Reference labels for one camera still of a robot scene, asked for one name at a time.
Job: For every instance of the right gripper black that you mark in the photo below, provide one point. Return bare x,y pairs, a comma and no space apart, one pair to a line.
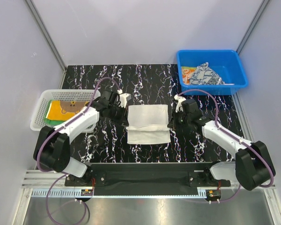
173,123

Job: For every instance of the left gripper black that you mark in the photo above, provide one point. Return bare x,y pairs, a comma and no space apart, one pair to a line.
122,118

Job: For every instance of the light grey towel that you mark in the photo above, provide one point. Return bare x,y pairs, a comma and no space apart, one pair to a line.
148,124

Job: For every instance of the grey blue patterned towel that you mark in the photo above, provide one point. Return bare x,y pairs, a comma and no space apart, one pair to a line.
204,75

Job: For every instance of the brown yellow towel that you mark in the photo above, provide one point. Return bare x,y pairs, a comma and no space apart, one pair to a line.
64,110

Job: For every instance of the green microfiber towel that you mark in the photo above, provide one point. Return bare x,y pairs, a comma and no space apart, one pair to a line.
53,120

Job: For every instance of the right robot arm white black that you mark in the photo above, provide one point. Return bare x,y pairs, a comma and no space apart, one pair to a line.
252,167

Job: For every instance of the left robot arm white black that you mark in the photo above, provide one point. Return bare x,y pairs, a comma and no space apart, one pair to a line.
52,151

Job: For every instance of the orange patterned cloth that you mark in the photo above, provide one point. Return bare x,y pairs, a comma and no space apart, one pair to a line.
187,73

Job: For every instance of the blue plastic bin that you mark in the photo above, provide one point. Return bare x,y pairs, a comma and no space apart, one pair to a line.
226,63

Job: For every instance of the white perforated plastic basket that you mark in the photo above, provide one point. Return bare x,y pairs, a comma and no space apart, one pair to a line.
37,120

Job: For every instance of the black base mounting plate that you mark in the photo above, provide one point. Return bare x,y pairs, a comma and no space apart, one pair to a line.
146,170

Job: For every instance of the right small circuit board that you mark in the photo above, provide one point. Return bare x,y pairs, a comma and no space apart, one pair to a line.
214,194

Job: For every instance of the small circuit board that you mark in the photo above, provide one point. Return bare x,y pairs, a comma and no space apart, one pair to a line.
87,192
214,194

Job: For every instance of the left small circuit board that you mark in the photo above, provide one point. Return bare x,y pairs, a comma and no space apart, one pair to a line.
87,192

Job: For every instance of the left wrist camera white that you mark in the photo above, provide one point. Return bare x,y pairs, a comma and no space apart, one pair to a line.
123,98

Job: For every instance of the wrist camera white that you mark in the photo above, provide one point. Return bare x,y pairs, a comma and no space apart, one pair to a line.
123,98
179,100

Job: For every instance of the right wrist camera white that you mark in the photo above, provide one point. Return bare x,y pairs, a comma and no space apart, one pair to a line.
179,100

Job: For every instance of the left aluminium frame post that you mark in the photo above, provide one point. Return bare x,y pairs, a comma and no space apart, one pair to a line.
41,25

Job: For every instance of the aluminium frame post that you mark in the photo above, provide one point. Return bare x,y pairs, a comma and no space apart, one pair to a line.
254,22
41,25

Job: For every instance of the aluminium rail front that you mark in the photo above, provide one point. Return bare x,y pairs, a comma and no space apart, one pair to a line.
36,178

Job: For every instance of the right aluminium frame post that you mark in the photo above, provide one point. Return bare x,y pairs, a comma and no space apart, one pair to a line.
254,22

